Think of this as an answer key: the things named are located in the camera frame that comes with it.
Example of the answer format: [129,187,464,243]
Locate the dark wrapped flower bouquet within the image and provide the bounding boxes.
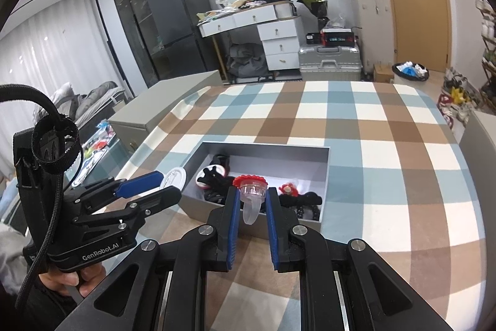
[298,0,329,31]

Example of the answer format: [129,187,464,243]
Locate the clear ring with red top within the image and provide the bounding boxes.
[232,174,269,226]

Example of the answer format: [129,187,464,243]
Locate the plaid tablecloth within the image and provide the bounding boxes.
[116,81,487,331]

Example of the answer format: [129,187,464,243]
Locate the silver suitcase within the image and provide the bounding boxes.
[298,44,363,81]

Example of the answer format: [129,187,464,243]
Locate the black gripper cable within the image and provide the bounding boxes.
[0,83,84,312]

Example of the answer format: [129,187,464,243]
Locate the white desk with drawers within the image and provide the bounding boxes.
[197,1,301,79]

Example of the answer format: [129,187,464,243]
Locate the white curtain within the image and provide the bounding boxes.
[0,0,128,180]

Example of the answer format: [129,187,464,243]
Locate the pile of grey clothes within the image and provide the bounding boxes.
[50,81,128,130]

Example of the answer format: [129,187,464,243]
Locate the grey cardboard box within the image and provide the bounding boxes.
[181,141,332,240]

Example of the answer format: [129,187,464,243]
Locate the group of loose shoes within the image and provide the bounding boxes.
[436,67,481,128]

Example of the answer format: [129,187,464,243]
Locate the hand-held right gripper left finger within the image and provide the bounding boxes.
[54,186,241,331]

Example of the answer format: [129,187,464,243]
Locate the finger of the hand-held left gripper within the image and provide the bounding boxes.
[62,171,165,208]
[73,187,183,235]

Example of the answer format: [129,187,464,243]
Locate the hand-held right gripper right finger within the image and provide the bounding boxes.
[265,187,442,331]

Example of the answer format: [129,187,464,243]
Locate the dark glass cabinet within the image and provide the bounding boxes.
[108,0,159,87]

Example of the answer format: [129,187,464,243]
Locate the white suitcase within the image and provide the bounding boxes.
[352,0,396,76]

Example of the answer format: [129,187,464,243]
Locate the person's left forearm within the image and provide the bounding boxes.
[8,282,78,331]

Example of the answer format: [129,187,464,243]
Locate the pile of desk clutter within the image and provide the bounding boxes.
[197,0,272,23]

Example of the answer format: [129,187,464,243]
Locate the red flower hair tie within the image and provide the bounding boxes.
[278,181,300,199]

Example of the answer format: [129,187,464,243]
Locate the black hair claw clip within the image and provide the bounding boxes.
[197,165,233,200]

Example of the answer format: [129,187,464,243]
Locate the dark grey refrigerator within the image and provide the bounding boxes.
[145,0,212,79]

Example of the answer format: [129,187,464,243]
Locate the black box with red print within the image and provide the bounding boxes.
[321,29,356,47]

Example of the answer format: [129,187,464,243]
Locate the small brown cardboard box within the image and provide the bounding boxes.
[373,63,396,83]

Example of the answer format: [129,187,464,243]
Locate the grey fabric bag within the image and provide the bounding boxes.
[227,43,270,79]

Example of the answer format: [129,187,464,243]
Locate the person's left hand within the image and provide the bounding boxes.
[37,264,106,299]

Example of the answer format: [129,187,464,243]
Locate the white round lid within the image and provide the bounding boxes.
[162,166,188,189]

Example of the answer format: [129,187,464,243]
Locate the grey upholstered bench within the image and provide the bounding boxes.
[459,110,496,192]
[108,70,221,157]

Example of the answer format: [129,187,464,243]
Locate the wooden shoe rack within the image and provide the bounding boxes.
[475,0,496,110]

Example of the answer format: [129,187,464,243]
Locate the black basin with rags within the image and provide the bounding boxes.
[392,61,430,83]

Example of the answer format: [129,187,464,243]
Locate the rows of racked shoes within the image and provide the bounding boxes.
[476,0,496,99]

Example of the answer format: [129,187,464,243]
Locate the black beaded bracelet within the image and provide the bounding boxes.
[296,205,321,222]

